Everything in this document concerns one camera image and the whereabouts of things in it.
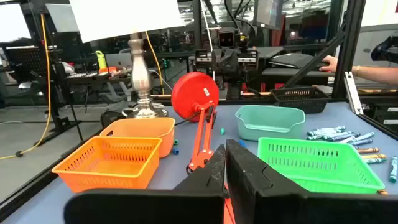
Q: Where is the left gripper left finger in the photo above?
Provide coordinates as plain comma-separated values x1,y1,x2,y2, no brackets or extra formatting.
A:
63,144,226,224

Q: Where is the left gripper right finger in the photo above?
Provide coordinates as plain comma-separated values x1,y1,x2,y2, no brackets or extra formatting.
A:
226,139,398,224

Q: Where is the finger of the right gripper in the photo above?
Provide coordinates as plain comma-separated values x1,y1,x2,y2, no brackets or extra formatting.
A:
228,51,241,75
213,51,229,74

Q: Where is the green slotted basket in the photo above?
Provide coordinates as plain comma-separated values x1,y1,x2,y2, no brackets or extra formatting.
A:
257,136,386,195

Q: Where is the teal solid bin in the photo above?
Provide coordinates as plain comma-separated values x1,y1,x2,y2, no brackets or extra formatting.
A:
234,105,306,142

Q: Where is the blue crayon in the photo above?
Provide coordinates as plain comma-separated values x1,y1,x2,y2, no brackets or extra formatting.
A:
323,132,361,142
351,138,374,147
306,130,354,141
307,125,346,137
339,131,376,144

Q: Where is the pile of crayons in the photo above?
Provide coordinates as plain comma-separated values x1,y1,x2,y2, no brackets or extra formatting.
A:
388,155,398,184

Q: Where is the person's forearm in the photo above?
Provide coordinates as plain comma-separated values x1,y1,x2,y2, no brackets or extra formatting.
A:
337,64,398,86

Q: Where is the red desk lamp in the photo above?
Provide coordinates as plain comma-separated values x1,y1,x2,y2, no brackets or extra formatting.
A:
170,72,236,224

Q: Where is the black closed laptop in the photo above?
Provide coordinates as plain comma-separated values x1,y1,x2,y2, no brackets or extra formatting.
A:
267,52,331,70

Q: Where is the black office desk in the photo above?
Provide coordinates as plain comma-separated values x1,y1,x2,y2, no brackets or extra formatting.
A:
260,46,336,91

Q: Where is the orange slotted basket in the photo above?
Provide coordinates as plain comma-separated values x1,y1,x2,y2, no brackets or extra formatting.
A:
52,136,163,194

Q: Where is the black slotted basket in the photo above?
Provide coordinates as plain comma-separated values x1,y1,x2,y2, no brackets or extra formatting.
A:
269,86,331,114

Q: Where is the orange solid bin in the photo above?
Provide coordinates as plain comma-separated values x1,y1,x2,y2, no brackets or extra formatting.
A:
99,117,176,159

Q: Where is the silver table lamp white shade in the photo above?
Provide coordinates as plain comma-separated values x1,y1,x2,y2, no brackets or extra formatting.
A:
68,0,187,119

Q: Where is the person's hand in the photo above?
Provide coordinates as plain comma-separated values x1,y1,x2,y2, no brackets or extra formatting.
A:
319,55,340,73

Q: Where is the silver laptop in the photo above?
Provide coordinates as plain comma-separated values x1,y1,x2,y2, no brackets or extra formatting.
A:
104,52,133,70

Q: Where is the lime water bottle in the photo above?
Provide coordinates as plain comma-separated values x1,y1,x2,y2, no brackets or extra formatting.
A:
95,50,108,74

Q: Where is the cluttered background desk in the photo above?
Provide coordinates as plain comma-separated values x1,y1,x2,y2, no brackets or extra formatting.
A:
65,67,134,103

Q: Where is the black tripod stand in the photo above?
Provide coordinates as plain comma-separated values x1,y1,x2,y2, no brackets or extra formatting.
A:
29,9,85,142

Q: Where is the grey board panel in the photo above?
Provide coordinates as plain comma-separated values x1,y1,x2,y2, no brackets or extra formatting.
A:
45,3,80,34

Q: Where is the white board panel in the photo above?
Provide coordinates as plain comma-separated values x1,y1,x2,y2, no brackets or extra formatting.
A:
0,2,32,44

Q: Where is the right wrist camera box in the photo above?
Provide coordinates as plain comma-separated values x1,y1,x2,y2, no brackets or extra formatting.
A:
217,27,238,49

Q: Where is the dark wall monitor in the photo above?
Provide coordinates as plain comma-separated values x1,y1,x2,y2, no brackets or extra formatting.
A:
253,0,284,30

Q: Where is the yellow power cable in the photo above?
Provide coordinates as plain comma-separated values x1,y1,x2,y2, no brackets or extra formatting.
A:
144,30,165,96

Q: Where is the black desk lamp cord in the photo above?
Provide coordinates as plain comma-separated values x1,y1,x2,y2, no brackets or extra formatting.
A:
174,111,203,126

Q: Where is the black aluminium table frame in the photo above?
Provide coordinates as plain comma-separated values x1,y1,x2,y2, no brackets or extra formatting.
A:
0,0,398,222

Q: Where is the silver frame bracket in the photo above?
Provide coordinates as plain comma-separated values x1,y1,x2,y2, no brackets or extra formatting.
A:
343,71,364,116

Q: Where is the yellow hanging cable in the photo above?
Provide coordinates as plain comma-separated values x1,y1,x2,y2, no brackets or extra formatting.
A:
0,14,52,161

